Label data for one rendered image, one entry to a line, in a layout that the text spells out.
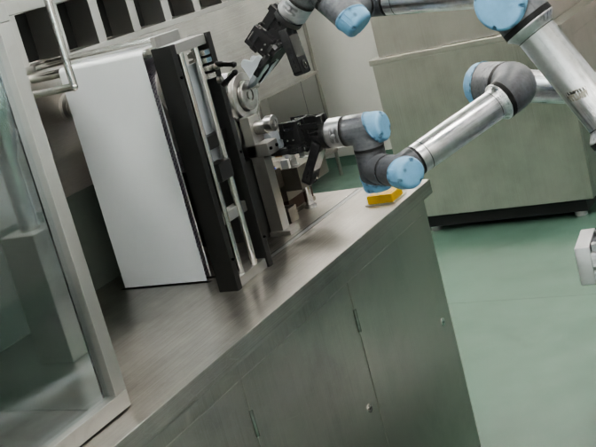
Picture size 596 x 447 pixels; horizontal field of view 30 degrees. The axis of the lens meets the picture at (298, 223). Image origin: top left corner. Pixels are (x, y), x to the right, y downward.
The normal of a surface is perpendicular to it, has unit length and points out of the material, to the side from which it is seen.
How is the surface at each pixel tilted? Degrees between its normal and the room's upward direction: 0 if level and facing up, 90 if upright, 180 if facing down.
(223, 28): 90
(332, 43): 90
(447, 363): 90
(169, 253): 90
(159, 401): 0
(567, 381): 0
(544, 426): 0
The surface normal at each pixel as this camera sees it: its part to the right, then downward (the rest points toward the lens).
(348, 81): -0.45, 0.33
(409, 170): 0.40, 0.12
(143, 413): -0.25, -0.94
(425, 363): 0.86, -0.10
